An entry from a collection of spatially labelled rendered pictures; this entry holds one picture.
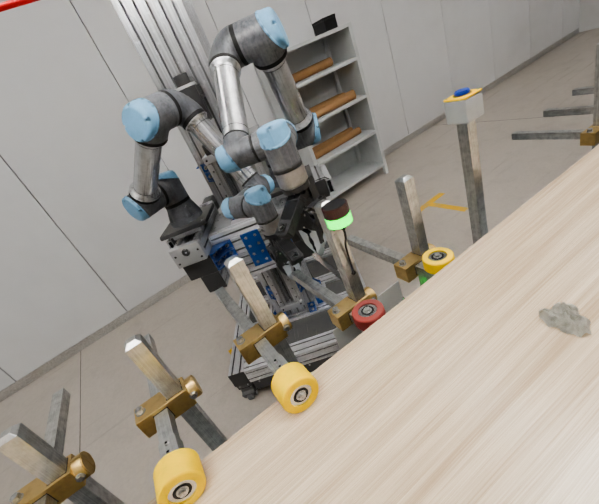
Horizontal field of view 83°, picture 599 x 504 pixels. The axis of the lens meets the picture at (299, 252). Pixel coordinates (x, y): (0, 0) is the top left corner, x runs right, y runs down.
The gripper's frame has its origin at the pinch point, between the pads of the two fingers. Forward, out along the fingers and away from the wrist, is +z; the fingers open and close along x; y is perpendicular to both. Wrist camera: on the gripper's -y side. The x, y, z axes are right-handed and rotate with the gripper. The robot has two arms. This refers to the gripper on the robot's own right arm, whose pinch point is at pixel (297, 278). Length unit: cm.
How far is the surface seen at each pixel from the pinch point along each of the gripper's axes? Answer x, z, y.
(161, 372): 45, -22, -33
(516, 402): -1, -9, -77
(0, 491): 187, 85, 116
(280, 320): 18.3, -14.6, -32.6
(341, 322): 4.4, -3.2, -33.9
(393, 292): -17.1, 4.4, -29.3
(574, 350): -15, -9, -78
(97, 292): 104, 47, 232
